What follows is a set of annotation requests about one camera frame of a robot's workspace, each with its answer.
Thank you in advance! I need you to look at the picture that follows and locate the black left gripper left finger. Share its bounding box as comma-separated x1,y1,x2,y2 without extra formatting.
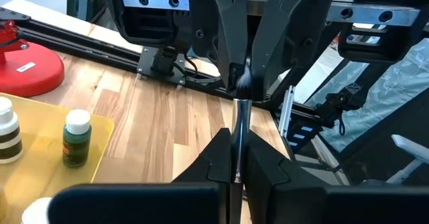
172,127,233,198

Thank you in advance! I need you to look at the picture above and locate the red desk lamp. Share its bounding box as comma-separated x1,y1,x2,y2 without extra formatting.
0,19,66,99

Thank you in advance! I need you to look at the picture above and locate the small dark paint bottle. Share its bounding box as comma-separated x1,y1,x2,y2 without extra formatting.
0,96,24,165

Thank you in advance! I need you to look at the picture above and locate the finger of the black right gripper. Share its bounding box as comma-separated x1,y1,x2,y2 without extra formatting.
189,0,251,93
250,0,338,99

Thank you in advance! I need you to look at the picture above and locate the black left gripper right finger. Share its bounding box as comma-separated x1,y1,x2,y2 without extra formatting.
242,131,331,224

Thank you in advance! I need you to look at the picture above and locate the light blue plastic sheet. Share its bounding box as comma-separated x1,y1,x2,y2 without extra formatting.
301,38,429,153

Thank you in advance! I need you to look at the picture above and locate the small white paint bottle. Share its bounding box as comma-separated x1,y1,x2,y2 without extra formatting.
21,197,53,224

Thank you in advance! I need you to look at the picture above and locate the white chair leg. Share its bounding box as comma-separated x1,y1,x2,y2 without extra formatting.
385,133,429,184

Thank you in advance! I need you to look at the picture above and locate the small green paint bottle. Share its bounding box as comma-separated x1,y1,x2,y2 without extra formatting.
62,109,93,169

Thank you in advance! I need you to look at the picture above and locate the silver ferrule black paintbrush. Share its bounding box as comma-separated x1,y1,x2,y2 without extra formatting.
229,58,253,224

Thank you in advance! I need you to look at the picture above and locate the silver metal strip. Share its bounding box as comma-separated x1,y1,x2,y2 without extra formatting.
278,85,296,138

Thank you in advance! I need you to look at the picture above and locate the translucent yellow plastic tray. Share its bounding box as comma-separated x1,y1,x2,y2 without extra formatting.
0,92,115,224

